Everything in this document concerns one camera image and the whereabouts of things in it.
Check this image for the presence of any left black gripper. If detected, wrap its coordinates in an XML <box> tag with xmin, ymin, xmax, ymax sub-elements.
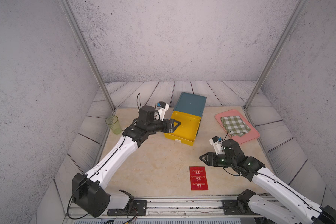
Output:
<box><xmin>145</xmin><ymin>117</ymin><xmax>180</xmax><ymax>135</ymax></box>

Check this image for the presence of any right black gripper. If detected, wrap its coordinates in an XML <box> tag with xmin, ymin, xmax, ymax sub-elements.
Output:
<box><xmin>198</xmin><ymin>152</ymin><xmax>236</xmax><ymax>169</ymax></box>

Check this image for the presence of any yellow drawer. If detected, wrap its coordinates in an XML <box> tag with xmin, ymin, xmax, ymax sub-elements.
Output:
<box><xmin>164</xmin><ymin>111</ymin><xmax>202</xmax><ymax>146</ymax></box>

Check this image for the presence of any red postcard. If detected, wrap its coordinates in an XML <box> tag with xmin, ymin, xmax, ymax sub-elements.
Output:
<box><xmin>189</xmin><ymin>166</ymin><xmax>209</xmax><ymax>191</ymax></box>

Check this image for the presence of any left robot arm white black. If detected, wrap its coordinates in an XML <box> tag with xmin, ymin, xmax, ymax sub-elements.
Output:
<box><xmin>69</xmin><ymin>101</ymin><xmax>181</xmax><ymax>217</ymax></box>

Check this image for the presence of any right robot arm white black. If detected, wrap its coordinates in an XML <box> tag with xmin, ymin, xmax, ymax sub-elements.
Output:
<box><xmin>199</xmin><ymin>136</ymin><xmax>336</xmax><ymax>224</ymax></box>

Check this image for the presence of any teal drawer cabinet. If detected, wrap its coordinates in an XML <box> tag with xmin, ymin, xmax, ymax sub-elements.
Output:
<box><xmin>174</xmin><ymin>92</ymin><xmax>207</xmax><ymax>117</ymax></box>

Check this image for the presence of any green checkered cloth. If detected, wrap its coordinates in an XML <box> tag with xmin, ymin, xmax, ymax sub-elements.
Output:
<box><xmin>220</xmin><ymin>116</ymin><xmax>251</xmax><ymax>137</ymax></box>

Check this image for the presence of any pink tray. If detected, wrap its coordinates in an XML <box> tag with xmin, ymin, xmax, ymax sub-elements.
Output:
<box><xmin>215</xmin><ymin>109</ymin><xmax>260</xmax><ymax>144</ymax></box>

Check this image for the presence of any green transparent plastic cup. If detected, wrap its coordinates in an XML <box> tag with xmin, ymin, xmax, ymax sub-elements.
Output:
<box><xmin>105</xmin><ymin>115</ymin><xmax>122</xmax><ymax>134</ymax></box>

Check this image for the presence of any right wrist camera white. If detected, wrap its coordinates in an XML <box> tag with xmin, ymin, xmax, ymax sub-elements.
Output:
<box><xmin>209</xmin><ymin>136</ymin><xmax>224</xmax><ymax>155</ymax></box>

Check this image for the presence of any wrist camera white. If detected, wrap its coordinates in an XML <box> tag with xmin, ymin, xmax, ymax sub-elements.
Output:
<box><xmin>155</xmin><ymin>101</ymin><xmax>169</xmax><ymax>121</ymax></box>
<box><xmin>209</xmin><ymin>136</ymin><xmax>224</xmax><ymax>155</ymax></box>

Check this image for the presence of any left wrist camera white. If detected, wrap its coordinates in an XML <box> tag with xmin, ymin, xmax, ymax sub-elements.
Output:
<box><xmin>155</xmin><ymin>101</ymin><xmax>169</xmax><ymax>121</ymax></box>

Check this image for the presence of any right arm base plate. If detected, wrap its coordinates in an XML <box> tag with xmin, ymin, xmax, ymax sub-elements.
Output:
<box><xmin>222</xmin><ymin>199</ymin><xmax>261</xmax><ymax>216</ymax></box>

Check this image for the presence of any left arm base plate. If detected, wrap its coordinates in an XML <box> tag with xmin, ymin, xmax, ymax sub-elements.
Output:
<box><xmin>107</xmin><ymin>200</ymin><xmax>147</xmax><ymax>217</ymax></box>

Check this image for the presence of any aluminium front rail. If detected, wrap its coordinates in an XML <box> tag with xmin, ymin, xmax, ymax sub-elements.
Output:
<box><xmin>62</xmin><ymin>197</ymin><xmax>311</xmax><ymax>224</ymax></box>

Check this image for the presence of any left aluminium frame post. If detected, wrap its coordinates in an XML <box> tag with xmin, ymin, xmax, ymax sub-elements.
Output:
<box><xmin>58</xmin><ymin>0</ymin><xmax>116</xmax><ymax>112</ymax></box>

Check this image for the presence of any aluminium frame post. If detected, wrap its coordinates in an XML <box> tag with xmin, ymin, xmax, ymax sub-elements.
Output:
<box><xmin>58</xmin><ymin>0</ymin><xmax>116</xmax><ymax>112</ymax></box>
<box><xmin>243</xmin><ymin>0</ymin><xmax>308</xmax><ymax>111</ymax></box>

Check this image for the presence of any right aluminium frame post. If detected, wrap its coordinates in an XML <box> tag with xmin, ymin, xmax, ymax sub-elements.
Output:
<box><xmin>243</xmin><ymin>0</ymin><xmax>308</xmax><ymax>111</ymax></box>

